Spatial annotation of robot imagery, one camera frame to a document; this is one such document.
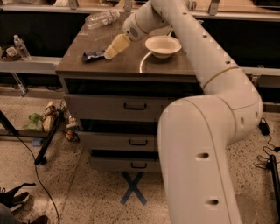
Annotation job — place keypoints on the grey drawer cabinet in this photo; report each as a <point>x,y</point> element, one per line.
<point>133,72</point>

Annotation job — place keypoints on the clear plastic bottle lying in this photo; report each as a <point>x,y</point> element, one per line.
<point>100,19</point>

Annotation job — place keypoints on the bottom grey drawer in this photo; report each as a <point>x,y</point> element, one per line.
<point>121,164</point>

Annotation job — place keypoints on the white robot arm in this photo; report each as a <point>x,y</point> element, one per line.
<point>193,132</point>

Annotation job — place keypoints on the green bag on floor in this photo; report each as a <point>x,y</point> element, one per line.
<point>35,122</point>

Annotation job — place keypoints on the brown snack bag floor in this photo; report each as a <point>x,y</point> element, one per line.
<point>49,116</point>

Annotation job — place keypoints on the upright small water bottle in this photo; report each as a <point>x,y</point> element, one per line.
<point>21,48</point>

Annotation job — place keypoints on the blue tape cross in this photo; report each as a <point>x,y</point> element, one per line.
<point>133,188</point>

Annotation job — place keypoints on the black stand right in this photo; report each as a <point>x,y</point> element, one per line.
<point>276,182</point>

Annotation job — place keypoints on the small figurine toy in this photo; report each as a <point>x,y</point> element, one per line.
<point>72,130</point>

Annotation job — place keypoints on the grey drawer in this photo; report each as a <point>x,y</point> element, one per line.
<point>118,141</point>
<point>121,164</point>
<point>116,108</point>

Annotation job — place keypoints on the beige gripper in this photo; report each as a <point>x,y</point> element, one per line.
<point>131,28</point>

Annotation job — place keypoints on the black power adapter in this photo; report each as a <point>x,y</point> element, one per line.
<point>264,127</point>

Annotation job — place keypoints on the middle grey drawer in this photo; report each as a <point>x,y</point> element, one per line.
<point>118,141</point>

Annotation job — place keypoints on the white paper bowl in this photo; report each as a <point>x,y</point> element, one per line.
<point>163,47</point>

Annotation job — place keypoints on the brown bowl with item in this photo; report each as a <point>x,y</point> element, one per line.
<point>8,54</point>

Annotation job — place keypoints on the black shoe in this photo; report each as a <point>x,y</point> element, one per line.
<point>12,199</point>

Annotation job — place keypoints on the top grey drawer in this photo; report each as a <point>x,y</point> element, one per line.
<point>116,108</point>

